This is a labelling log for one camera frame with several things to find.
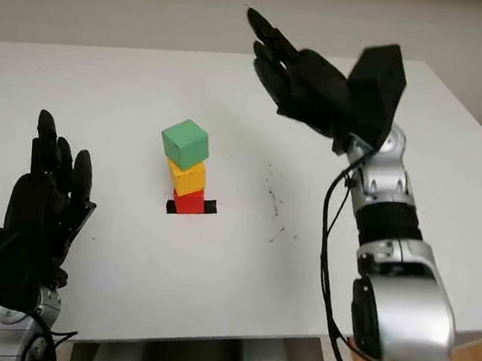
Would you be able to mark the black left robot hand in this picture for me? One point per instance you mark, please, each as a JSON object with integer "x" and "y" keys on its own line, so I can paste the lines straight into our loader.
{"x": 36, "y": 205}

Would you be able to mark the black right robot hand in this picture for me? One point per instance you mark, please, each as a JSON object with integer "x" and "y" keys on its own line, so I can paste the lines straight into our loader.
{"x": 312, "y": 89}

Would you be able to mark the green wooden cube block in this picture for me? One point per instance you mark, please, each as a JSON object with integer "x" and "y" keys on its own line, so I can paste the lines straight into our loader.
{"x": 185, "y": 144}

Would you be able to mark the red wooden cube block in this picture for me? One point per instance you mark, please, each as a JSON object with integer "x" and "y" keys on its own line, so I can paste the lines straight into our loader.
{"x": 187, "y": 203}

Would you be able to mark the yellow wooden cube block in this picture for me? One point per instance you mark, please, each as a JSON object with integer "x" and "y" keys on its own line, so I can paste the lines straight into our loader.
{"x": 188, "y": 180}

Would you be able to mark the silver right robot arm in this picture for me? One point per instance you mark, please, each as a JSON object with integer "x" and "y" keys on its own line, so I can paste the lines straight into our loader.
{"x": 408, "y": 296}

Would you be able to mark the black tape strip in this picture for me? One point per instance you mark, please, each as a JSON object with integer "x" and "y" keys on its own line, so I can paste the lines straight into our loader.
{"x": 211, "y": 206}

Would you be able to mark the grey left robot thigh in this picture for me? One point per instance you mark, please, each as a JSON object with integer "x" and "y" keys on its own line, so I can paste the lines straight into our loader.
{"x": 120, "y": 358}

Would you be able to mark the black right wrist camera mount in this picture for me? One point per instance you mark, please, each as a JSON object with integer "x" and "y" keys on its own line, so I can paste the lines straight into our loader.
{"x": 378, "y": 87}

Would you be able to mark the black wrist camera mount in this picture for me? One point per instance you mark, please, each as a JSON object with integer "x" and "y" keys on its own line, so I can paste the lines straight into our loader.
{"x": 378, "y": 87}
{"x": 1, "y": 261}

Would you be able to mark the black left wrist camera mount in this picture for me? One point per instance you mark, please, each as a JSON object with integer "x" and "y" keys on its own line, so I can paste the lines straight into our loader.
{"x": 1, "y": 261}

